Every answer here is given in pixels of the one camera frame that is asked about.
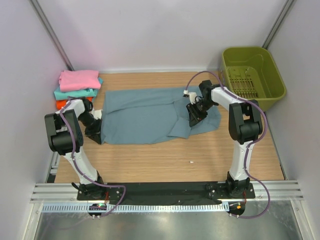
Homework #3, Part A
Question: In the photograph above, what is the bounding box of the front aluminium rail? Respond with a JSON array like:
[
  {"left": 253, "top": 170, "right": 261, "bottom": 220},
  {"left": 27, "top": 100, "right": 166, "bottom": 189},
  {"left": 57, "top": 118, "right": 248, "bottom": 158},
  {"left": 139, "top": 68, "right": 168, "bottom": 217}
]
[{"left": 30, "top": 180, "right": 304, "bottom": 203}]

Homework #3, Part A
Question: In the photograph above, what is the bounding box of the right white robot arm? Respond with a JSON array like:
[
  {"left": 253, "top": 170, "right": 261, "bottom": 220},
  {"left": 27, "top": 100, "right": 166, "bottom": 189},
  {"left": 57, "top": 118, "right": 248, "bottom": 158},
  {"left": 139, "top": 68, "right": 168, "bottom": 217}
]
[{"left": 183, "top": 80, "right": 266, "bottom": 198}]

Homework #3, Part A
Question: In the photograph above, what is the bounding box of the turquoise folded t-shirt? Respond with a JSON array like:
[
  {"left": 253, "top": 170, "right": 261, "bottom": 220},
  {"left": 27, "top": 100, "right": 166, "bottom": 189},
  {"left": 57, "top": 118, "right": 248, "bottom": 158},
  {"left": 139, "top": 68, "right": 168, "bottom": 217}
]
[{"left": 53, "top": 77, "right": 103, "bottom": 100}]

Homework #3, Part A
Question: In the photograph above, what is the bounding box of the corner aluminium post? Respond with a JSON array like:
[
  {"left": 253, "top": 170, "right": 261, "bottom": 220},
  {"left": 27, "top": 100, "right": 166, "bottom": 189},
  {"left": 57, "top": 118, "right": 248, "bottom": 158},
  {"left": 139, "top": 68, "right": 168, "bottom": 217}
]
[
  {"left": 261, "top": 0, "right": 297, "bottom": 50},
  {"left": 29, "top": 0, "right": 75, "bottom": 71}
]

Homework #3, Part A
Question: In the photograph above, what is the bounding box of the right corner aluminium post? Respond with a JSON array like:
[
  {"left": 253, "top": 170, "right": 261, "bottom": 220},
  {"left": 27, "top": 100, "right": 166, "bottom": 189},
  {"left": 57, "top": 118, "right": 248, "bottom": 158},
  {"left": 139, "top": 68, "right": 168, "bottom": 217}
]
[{"left": 261, "top": 0, "right": 297, "bottom": 50}]

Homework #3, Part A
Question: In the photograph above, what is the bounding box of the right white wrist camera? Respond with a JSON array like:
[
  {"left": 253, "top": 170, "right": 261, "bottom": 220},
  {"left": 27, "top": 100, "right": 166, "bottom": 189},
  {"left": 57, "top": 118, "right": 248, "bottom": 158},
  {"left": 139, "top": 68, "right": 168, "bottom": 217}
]
[{"left": 183, "top": 90, "right": 197, "bottom": 105}]

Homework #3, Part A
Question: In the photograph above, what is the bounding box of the grey-blue t-shirt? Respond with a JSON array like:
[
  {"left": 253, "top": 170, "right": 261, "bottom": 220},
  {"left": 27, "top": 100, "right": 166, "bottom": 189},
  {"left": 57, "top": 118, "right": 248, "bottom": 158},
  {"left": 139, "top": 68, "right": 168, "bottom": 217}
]
[{"left": 100, "top": 87, "right": 221, "bottom": 145}]

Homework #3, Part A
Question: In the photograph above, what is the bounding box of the white slotted cable duct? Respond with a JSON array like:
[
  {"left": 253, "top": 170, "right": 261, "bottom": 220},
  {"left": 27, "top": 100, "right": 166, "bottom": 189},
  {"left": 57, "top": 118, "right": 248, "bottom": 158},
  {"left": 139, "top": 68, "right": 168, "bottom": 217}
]
[{"left": 42, "top": 202, "right": 229, "bottom": 214}]

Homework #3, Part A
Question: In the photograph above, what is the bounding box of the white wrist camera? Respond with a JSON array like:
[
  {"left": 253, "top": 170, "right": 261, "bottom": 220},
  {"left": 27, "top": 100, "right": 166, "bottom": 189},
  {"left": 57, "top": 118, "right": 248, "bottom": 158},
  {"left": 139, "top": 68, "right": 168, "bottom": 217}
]
[
  {"left": 90, "top": 109, "right": 103, "bottom": 120},
  {"left": 183, "top": 90, "right": 197, "bottom": 105}
]

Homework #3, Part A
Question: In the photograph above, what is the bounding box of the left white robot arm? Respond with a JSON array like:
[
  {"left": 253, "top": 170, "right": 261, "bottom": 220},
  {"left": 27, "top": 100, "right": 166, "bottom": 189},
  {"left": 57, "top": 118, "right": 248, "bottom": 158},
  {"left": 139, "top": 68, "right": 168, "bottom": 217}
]
[{"left": 44, "top": 97, "right": 107, "bottom": 200}]

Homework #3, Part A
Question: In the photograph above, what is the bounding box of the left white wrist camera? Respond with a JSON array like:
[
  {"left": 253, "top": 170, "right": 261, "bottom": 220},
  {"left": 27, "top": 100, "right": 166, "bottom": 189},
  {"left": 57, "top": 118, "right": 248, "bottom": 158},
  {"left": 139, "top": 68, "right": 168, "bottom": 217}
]
[{"left": 90, "top": 109, "right": 103, "bottom": 120}]

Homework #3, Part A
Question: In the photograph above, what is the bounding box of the left aluminium rail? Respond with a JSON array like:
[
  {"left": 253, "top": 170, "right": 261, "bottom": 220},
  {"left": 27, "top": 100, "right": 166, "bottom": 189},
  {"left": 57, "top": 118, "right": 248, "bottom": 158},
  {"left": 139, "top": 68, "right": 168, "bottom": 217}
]
[{"left": 45, "top": 152, "right": 60, "bottom": 183}]

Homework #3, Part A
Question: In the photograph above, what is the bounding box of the green plastic basket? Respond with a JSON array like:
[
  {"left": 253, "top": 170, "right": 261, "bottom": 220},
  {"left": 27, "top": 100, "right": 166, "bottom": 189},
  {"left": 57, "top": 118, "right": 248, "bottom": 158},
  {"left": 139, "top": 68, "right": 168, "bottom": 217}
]
[{"left": 219, "top": 46, "right": 287, "bottom": 112}]

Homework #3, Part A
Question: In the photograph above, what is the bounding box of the orange folded t-shirt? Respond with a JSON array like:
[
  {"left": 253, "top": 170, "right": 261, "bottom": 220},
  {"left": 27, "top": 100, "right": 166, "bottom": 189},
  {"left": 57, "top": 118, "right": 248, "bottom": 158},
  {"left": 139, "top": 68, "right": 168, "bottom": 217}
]
[{"left": 56, "top": 99, "right": 85, "bottom": 110}]

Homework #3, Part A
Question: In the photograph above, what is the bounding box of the aluminium rail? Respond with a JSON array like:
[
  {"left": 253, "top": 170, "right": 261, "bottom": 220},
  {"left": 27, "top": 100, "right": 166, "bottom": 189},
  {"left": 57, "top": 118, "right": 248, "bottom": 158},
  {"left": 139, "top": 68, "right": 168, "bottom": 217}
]
[
  {"left": 30, "top": 180, "right": 304, "bottom": 203},
  {"left": 45, "top": 152, "right": 60, "bottom": 183}
]

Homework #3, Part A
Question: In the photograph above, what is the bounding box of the left corner aluminium post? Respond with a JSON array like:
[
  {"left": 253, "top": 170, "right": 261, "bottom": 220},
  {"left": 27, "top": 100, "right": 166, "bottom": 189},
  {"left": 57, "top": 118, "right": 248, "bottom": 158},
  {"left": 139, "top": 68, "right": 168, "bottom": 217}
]
[{"left": 29, "top": 0, "right": 75, "bottom": 71}]

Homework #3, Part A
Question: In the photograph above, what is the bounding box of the pink folded t-shirt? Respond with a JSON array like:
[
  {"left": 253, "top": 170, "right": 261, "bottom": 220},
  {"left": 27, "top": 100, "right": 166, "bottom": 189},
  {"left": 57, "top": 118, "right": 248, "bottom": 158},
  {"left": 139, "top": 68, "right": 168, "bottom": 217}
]
[{"left": 58, "top": 70, "right": 101, "bottom": 92}]

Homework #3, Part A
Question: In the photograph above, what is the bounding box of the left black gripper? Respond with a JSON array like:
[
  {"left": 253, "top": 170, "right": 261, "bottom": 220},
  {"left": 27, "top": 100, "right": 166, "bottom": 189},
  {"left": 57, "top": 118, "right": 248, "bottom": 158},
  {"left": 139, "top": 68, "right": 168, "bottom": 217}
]
[{"left": 77, "top": 112, "right": 103, "bottom": 145}]

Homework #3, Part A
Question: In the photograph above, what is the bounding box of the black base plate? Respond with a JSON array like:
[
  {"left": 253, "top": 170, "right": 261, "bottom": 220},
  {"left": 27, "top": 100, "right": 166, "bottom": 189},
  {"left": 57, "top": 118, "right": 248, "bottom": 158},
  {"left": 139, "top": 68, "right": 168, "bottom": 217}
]
[{"left": 71, "top": 181, "right": 256, "bottom": 206}]

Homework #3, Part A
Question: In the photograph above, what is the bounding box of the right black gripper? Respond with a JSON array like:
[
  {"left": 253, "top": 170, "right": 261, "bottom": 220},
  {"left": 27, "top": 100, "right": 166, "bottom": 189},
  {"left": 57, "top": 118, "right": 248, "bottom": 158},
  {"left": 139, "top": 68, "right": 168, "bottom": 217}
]
[{"left": 186, "top": 99, "right": 216, "bottom": 128}]

